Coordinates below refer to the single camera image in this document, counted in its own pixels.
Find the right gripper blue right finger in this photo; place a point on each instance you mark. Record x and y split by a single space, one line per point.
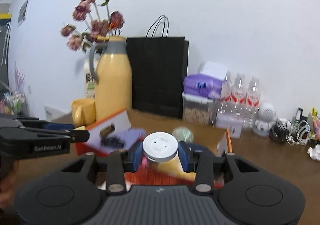
186 158

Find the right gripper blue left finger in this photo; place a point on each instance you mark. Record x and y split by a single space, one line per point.
134 157

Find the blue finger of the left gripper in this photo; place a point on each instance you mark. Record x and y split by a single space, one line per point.
75 135
58 126

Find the yellow white plush toy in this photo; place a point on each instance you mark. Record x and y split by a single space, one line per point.
172 168

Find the purple fabric pouch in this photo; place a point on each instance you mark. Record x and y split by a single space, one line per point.
121 140

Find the navy blue zip case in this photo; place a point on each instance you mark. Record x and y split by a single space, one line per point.
199 148

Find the white cloth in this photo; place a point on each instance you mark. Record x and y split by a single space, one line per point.
102 186

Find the person's left hand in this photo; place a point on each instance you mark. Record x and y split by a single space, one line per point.
7 185

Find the red cardboard pumpkin box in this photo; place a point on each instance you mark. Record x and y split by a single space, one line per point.
130 126

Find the yellow ceramic mug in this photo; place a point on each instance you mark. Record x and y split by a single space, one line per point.
83 112

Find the white milk carton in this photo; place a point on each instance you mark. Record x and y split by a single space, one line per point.
89 81

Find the clear container with seeds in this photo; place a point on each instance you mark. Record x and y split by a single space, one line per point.
197 109

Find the white decorated tin box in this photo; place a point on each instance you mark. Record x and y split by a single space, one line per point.
232 123

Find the purple tissue pack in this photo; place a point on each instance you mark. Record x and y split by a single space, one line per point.
207 82

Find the water bottle left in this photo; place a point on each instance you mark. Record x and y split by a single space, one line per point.
226 88

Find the water bottle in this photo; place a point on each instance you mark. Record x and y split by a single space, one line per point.
239 93
226 88
252 101

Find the water bottle middle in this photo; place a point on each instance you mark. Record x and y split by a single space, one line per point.
239 93

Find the yellow thermos jug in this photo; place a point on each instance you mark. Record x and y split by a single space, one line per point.
111 70

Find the water bottle right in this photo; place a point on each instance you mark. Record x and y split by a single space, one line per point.
252 101

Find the white robot figurine speaker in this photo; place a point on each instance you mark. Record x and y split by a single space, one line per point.
265 120

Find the black paper shopping bag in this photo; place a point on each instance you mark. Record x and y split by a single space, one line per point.
159 66

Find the dried pink flower bouquet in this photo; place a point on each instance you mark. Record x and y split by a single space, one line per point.
100 24

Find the crumpled white paper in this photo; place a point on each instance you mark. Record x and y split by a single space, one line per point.
314 153

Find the colourful snack packet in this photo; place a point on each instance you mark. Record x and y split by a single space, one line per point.
315 123

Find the wire storage rack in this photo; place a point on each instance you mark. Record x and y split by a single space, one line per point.
13 101

